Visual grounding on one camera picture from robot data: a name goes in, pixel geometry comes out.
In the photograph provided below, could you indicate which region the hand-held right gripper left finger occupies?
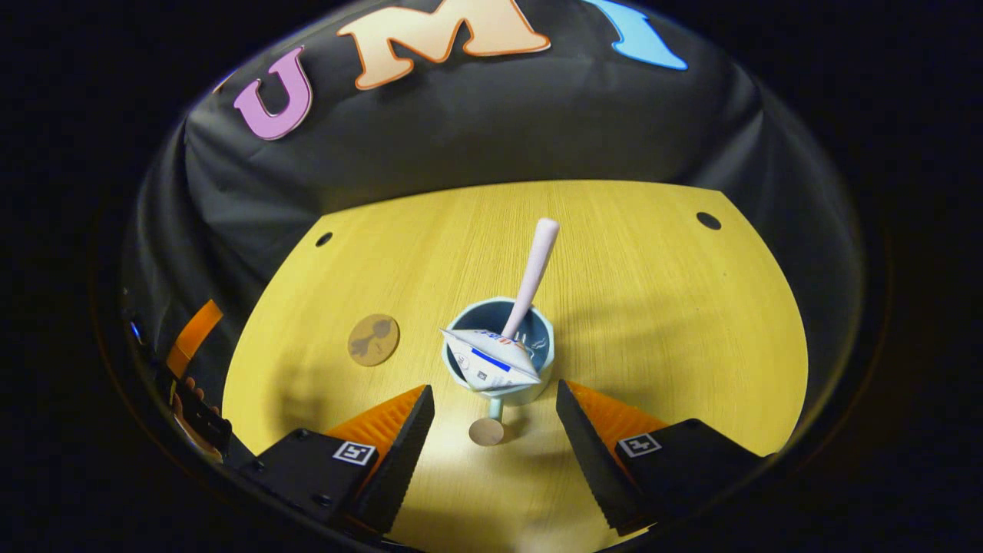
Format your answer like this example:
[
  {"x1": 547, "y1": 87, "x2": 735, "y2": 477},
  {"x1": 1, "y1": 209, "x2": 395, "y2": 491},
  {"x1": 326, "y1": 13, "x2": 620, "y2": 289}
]
[{"x1": 238, "y1": 384, "x2": 435, "y2": 535}]

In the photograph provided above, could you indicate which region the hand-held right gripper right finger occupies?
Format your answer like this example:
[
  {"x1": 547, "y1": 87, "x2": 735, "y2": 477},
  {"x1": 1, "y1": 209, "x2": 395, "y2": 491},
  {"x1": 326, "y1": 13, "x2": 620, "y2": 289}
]
[{"x1": 554, "y1": 379, "x2": 769, "y2": 537}]

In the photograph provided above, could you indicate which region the blue cup with wooden handle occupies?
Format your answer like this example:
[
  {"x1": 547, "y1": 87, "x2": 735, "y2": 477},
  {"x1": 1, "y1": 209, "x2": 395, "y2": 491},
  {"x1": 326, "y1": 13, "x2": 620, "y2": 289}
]
[{"x1": 442, "y1": 297, "x2": 555, "y2": 447}]

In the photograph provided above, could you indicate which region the round brown coaster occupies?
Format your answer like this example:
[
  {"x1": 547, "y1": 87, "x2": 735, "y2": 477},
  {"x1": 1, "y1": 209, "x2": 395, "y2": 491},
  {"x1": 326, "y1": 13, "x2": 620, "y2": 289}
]
[{"x1": 347, "y1": 313, "x2": 401, "y2": 367}]

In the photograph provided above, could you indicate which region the white toothpaste tube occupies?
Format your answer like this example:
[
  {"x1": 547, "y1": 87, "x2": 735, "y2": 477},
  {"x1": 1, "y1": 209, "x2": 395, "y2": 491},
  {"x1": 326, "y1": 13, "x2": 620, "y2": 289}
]
[{"x1": 439, "y1": 328, "x2": 542, "y2": 392}]

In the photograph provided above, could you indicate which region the pale pink toothbrush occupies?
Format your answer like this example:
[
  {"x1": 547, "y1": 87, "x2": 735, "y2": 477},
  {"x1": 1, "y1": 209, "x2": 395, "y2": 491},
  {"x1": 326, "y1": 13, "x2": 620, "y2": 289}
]
[{"x1": 501, "y1": 218, "x2": 561, "y2": 341}]

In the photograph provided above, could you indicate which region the wooden desktop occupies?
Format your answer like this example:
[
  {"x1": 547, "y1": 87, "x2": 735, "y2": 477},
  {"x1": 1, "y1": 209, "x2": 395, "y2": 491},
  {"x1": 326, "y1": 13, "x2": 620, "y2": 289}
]
[{"x1": 221, "y1": 180, "x2": 809, "y2": 553}]

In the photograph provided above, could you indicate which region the black backdrop cloth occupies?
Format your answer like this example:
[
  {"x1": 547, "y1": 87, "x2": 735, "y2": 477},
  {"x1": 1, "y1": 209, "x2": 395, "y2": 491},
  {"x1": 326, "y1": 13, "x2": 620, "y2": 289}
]
[{"x1": 119, "y1": 0, "x2": 869, "y2": 469}]

